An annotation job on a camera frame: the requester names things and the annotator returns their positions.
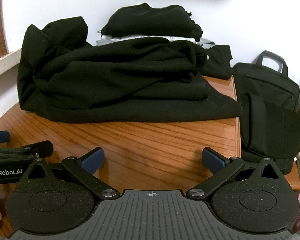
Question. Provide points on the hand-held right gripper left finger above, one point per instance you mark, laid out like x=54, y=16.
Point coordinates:
x=93, y=161

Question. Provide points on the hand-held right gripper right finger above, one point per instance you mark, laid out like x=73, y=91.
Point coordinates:
x=212, y=161

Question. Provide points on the black sweatpants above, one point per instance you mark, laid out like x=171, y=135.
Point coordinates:
x=115, y=80

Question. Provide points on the black pouch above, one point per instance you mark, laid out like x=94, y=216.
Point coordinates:
x=272, y=130

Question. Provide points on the black laptop bag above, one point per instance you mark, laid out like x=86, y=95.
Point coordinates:
x=265, y=80

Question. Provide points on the white crinkled garment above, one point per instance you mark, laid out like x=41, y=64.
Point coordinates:
x=135, y=37

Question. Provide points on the folded black top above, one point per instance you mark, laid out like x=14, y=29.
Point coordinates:
x=150, y=20

